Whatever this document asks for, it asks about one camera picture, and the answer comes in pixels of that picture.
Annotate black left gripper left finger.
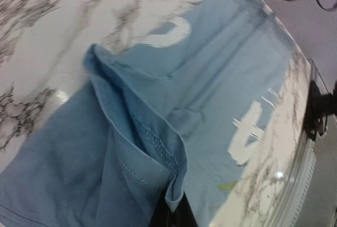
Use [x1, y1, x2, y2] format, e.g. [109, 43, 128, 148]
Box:
[148, 190, 175, 227]

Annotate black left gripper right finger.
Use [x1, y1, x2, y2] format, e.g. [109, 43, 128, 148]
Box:
[173, 193, 198, 227]

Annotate light blue garment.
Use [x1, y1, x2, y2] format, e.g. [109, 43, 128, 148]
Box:
[1, 0, 307, 226]

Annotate aluminium front frame rail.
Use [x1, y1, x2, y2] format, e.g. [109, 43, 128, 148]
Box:
[267, 60, 336, 226]

